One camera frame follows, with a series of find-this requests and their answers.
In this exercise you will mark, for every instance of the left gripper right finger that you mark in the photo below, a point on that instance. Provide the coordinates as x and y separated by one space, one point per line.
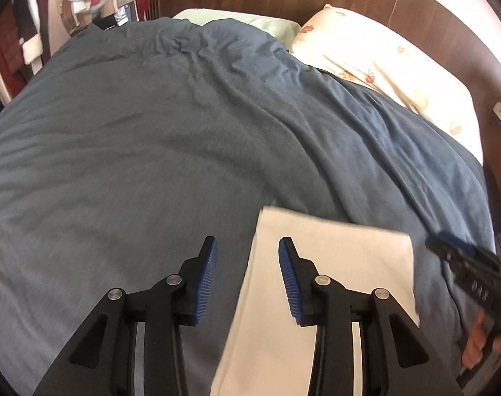
396 357

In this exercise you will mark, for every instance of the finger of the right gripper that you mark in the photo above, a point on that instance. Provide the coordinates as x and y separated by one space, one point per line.
483 263
466 245

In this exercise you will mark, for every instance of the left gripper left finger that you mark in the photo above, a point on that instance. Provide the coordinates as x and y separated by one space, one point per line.
99 358

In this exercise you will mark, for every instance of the cream white shorts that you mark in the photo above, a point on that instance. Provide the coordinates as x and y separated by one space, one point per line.
267 352

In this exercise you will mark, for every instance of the person's right hand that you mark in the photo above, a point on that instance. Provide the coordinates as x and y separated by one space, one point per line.
474 348

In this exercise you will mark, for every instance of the grey-blue duvet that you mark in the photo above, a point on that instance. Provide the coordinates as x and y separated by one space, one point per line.
132 145

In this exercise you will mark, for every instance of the wooden headboard panel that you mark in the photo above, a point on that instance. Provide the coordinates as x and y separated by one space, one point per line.
425 23

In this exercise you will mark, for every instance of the cream floral pillow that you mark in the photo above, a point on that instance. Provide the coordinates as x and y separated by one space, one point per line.
358 49

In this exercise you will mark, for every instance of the pale green pillow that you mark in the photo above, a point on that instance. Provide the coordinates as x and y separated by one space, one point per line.
281 29

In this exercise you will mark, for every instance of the dark red plaid coat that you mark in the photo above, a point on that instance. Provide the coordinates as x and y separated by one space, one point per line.
11 55

